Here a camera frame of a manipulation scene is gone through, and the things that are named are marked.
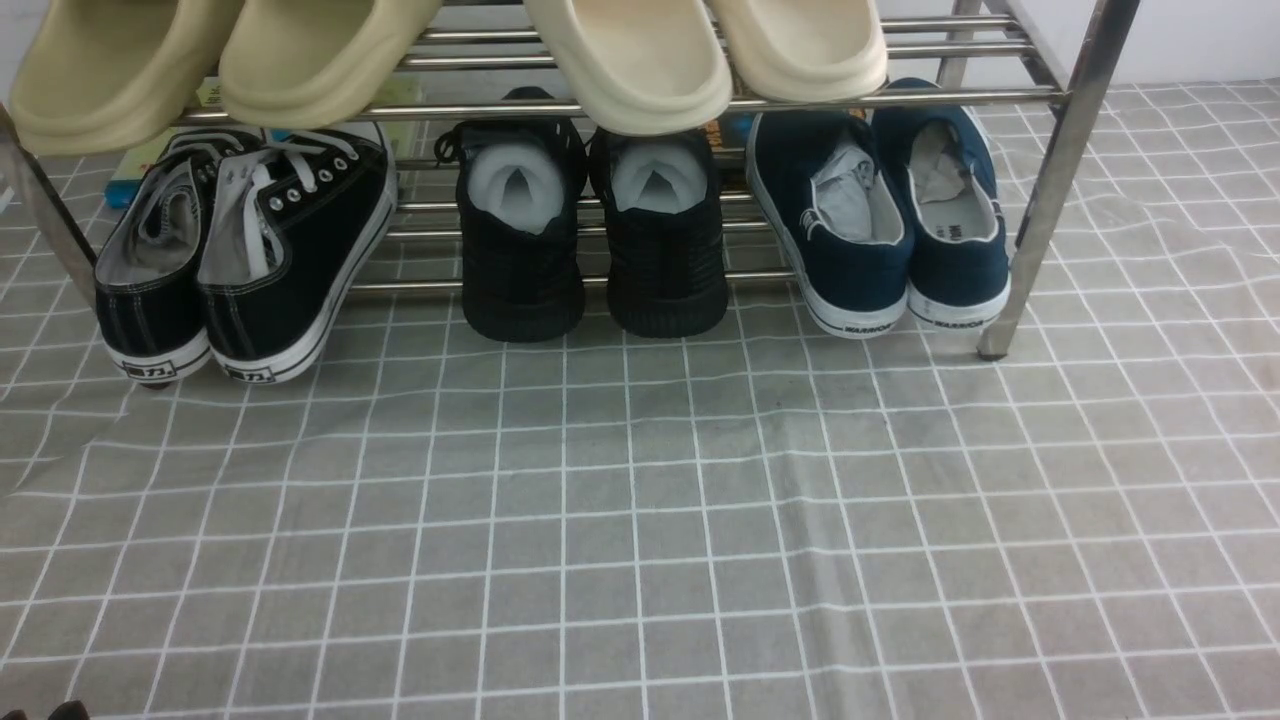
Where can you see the navy slip-on shoe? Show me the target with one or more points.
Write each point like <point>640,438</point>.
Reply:
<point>942,171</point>
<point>819,180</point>

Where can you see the stainless steel shoe rack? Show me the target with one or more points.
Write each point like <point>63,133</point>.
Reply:
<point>1075,105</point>

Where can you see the right black knit sneaker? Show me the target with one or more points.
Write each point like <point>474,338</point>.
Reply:
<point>661,202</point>

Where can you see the black knit sneaker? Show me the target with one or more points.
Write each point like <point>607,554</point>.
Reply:
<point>519,183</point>
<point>661,202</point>

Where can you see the grey grid floor cloth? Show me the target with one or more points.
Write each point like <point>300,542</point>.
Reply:
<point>763,522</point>

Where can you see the left black knit sneaker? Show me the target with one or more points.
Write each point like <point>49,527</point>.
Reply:
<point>519,183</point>

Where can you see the left cream rubber slipper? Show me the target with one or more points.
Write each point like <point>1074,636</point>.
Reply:
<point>638,68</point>

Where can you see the cream rubber slipper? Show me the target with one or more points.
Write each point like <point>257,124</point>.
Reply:
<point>805,51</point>
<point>638,68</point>

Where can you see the right cream rubber slipper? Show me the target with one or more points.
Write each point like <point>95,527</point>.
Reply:
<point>805,51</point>

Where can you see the right black canvas sneaker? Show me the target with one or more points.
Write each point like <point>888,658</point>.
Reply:
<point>292,223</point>

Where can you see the black canvas sneaker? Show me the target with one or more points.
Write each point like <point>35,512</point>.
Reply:
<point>146,298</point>
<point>292,223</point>

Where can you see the right khaki rubber slipper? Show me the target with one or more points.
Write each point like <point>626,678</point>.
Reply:
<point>313,64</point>

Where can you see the khaki rubber slipper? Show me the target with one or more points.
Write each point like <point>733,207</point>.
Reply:
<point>105,76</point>
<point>313,64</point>

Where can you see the left black canvas sneaker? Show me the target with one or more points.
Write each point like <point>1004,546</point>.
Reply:
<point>146,298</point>

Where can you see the left khaki rubber slipper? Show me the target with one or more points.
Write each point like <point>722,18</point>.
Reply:
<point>105,76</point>

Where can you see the dark object bottom left corner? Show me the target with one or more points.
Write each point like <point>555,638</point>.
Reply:
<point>70,710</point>

